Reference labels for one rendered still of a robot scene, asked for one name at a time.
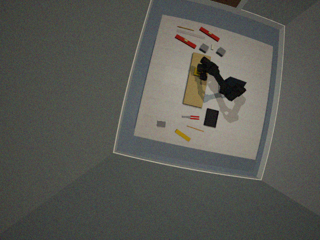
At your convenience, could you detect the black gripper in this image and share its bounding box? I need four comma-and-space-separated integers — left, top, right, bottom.
199, 70, 208, 81

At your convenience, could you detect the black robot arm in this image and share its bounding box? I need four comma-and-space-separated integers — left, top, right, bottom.
197, 56, 246, 102

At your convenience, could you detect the red flat bar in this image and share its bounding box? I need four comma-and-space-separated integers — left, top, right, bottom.
175, 34, 197, 49
199, 26, 220, 42

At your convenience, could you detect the yellow flat bar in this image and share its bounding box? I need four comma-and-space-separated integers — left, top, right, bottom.
175, 129, 191, 142

